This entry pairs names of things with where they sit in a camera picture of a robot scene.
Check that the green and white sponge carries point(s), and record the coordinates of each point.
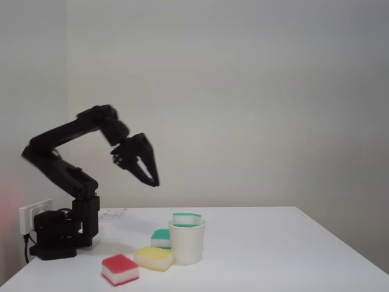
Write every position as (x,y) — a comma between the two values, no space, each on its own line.
(185,217)
(159,237)

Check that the yellow and white sponge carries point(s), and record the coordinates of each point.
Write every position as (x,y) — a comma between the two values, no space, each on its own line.
(153,257)

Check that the white paper cup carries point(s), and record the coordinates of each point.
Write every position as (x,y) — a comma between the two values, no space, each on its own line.
(187,246)

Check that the red and white sponge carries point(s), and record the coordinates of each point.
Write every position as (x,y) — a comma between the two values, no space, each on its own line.
(119,264)

